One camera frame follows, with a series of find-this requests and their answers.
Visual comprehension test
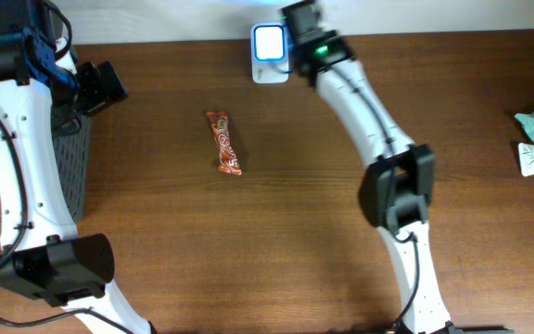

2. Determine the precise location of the orange red snack bar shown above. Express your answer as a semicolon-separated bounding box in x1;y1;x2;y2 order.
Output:
206;111;242;175

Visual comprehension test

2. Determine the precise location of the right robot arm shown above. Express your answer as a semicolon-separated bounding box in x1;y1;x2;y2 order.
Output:
281;1;452;333

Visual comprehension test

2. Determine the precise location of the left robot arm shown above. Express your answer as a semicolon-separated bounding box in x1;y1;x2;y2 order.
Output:
0;1;154;333

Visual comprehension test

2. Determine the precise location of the grey plastic mesh basket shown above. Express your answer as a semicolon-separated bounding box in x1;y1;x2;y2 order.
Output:
0;113;93;236

